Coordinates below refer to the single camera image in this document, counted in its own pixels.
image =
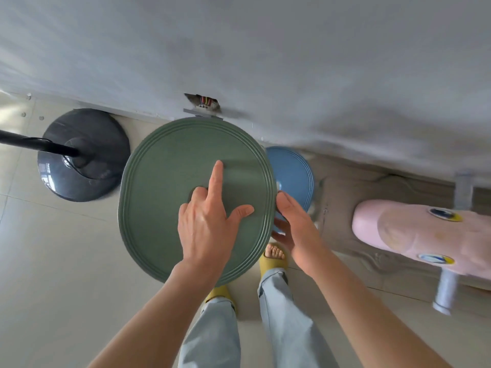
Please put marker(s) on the person's left forearm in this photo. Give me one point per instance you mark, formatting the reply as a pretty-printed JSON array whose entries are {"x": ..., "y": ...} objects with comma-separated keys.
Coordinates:
[{"x": 153, "y": 325}]

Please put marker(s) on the teal green plastic stool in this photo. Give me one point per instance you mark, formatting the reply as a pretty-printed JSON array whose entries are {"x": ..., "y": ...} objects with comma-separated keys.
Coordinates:
[{"x": 165, "y": 180}]

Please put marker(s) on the person's right hand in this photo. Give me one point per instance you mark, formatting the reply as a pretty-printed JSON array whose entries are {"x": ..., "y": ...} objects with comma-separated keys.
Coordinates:
[{"x": 303, "y": 237}]

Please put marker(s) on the wall power socket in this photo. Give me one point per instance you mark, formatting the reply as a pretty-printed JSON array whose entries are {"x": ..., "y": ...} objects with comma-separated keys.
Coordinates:
[{"x": 203, "y": 107}]

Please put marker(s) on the black standing fan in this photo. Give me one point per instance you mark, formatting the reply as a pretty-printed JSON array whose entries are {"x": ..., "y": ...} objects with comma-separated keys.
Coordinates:
[{"x": 96, "y": 157}]

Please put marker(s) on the person's right forearm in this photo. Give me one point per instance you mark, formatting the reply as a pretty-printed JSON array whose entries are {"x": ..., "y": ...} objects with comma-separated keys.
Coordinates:
[{"x": 368, "y": 318}]

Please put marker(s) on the person's left leg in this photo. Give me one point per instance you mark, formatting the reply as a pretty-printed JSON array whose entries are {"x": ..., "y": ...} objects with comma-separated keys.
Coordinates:
[{"x": 211, "y": 337}]

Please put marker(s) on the pink rocking animal toy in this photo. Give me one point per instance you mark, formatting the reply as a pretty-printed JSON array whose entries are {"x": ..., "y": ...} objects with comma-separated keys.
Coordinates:
[{"x": 406, "y": 233}]

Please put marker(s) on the person's left hand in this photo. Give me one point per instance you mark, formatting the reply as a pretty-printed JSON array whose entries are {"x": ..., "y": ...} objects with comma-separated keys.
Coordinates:
[{"x": 207, "y": 233}]

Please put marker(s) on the blue plastic stool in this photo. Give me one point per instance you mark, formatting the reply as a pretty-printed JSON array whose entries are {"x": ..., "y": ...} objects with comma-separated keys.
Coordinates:
[{"x": 293, "y": 172}]

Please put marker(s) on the person's left yellow slipper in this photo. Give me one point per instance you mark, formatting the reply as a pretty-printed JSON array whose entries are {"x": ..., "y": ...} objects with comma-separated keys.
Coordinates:
[{"x": 218, "y": 293}]

